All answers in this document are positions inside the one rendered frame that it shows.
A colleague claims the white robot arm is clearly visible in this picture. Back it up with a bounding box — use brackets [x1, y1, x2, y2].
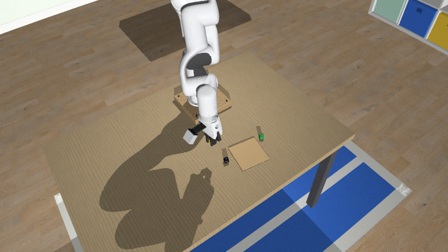
[170, 0, 220, 144]

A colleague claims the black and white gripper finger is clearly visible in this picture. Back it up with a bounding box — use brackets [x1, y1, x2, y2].
[204, 132, 211, 143]
[210, 132, 222, 146]

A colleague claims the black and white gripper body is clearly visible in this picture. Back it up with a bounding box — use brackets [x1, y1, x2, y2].
[199, 117, 222, 139]

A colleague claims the tan flat mat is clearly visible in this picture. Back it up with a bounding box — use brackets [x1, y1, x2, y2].
[228, 138, 269, 170]

